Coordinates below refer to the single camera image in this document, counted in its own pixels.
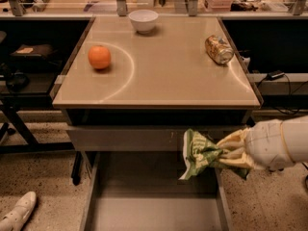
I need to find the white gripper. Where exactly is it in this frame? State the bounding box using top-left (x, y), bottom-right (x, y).
top-left (217, 119), bottom-right (295, 171)

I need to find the green jalapeno chip bag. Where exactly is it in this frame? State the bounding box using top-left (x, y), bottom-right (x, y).
top-left (180, 129), bottom-right (250, 180)

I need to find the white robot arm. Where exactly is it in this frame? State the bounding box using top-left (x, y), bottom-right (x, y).
top-left (218, 115), bottom-right (308, 171)

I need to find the open grey drawer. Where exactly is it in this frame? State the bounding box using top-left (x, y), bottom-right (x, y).
top-left (79, 152), bottom-right (235, 231)

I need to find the grey drawer cabinet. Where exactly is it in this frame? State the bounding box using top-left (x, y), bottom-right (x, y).
top-left (53, 14), bottom-right (260, 151)

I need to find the black bag on shelf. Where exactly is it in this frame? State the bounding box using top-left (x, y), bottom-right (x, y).
top-left (10, 44), bottom-right (54, 61)

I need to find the black power adapter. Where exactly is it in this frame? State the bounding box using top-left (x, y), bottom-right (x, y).
top-left (267, 70), bottom-right (285, 81)

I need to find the white ceramic bowl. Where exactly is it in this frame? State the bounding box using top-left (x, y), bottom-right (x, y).
top-left (128, 10), bottom-right (159, 34)

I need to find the orange fruit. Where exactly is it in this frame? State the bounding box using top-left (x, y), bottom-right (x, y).
top-left (88, 45), bottom-right (111, 69)

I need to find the white shoe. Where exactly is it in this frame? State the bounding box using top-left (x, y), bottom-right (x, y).
top-left (0, 192), bottom-right (37, 231)

